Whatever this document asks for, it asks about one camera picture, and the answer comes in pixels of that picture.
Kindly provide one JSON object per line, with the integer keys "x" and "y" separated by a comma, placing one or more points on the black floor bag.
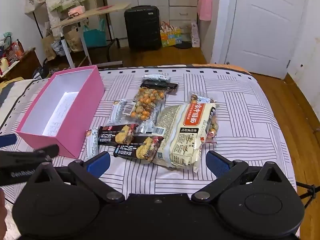
{"x": 41, "y": 71}

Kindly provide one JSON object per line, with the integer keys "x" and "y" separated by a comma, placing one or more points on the striped white bedsheet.
{"x": 237, "y": 130}

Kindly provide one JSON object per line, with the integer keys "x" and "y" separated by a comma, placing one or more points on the white standing packet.
{"x": 195, "y": 35}

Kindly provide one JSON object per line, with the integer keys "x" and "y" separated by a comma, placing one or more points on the cream noodle packet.
{"x": 185, "y": 140}

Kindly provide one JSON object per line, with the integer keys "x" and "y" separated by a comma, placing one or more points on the pink cardboard box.
{"x": 75, "y": 120}

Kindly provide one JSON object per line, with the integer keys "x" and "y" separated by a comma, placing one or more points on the white sausage packet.
{"x": 118, "y": 111}
{"x": 92, "y": 145}

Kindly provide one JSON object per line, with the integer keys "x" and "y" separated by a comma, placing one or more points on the pink hanging bag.
{"x": 205, "y": 7}

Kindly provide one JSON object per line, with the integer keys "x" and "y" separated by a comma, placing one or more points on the grey striped quilt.
{"x": 10, "y": 92}

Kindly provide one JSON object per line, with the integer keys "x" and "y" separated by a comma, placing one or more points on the red patterned bag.
{"x": 15, "y": 52}

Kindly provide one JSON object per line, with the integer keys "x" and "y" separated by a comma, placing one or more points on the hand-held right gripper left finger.
{"x": 100, "y": 163}

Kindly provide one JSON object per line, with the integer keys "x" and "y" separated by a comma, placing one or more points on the white door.
{"x": 262, "y": 30}

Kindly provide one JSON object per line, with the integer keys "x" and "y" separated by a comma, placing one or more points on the dark wooden nightstand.
{"x": 25, "y": 63}

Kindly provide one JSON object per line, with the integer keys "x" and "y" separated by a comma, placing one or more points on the white plastic bag blue print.
{"x": 58, "y": 48}

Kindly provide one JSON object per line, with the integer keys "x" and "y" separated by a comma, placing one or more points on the pink tissue box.
{"x": 76, "y": 11}

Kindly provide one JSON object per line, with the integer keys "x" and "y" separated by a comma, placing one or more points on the colourful cardboard box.
{"x": 170, "y": 36}

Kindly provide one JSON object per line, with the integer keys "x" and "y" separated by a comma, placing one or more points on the black suitcase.
{"x": 142, "y": 27}

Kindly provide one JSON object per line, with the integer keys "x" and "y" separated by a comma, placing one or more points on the black snack packet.
{"x": 162, "y": 86}

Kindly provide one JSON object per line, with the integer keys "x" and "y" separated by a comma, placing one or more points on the clear bag orange coated nuts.
{"x": 146, "y": 102}

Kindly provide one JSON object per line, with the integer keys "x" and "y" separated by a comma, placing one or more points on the black tripod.
{"x": 310, "y": 190}

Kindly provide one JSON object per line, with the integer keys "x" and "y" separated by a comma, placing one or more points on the wooden rolling side table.
{"x": 100, "y": 11}

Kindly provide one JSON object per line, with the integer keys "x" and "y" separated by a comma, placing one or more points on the plain brown paper bag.
{"x": 48, "y": 47}

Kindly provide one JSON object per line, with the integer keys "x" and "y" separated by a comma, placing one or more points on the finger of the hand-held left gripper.
{"x": 50, "y": 151}
{"x": 7, "y": 139}

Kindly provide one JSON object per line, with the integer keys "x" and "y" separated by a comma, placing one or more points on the black cookie packet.
{"x": 112, "y": 135}
{"x": 135, "y": 150}

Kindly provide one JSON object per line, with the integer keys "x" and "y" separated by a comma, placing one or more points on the small clear packet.
{"x": 155, "y": 130}

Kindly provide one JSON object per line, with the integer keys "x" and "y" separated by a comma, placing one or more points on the grey silver snack packet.
{"x": 156, "y": 77}

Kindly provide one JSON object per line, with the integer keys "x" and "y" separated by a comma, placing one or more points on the printed brown paper bag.
{"x": 75, "y": 40}

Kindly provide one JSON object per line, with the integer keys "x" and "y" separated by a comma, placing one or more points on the black round mat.
{"x": 183, "y": 45}

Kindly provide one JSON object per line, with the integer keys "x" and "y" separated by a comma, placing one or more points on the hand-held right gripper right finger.
{"x": 217, "y": 163}

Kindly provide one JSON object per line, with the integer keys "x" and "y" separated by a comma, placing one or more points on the teal shopping bag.
{"x": 95, "y": 36}

